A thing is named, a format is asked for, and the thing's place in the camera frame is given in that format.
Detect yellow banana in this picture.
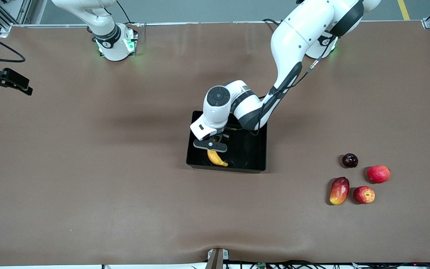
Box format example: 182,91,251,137
207,149,229,167

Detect black plastic box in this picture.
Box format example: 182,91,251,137
186,110,268,174

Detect small red yellow apple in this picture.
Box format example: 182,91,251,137
353,186,376,204

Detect red yellow mango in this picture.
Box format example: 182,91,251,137
329,177,350,205

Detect dark purple plum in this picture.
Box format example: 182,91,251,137
342,153,359,168

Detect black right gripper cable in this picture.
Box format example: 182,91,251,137
0,25,26,63

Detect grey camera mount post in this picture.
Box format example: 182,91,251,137
206,248,230,269

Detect black right base cable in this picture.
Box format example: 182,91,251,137
116,0,141,41

